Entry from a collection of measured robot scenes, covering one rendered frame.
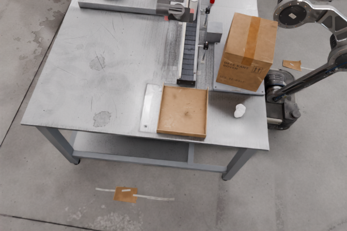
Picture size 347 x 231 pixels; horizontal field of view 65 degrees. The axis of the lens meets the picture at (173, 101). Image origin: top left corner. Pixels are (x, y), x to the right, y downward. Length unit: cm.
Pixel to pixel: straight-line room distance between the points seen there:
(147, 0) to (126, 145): 105
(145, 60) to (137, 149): 71
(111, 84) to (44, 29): 177
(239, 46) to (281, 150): 129
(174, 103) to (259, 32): 59
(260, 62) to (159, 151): 103
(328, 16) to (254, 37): 43
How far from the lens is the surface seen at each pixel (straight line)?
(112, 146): 210
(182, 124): 147
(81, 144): 216
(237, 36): 148
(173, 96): 154
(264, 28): 157
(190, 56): 166
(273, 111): 235
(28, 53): 309
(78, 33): 191
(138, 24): 190
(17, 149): 257
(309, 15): 170
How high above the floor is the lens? 216
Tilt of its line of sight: 60 degrees down
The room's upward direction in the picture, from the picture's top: 5 degrees clockwise
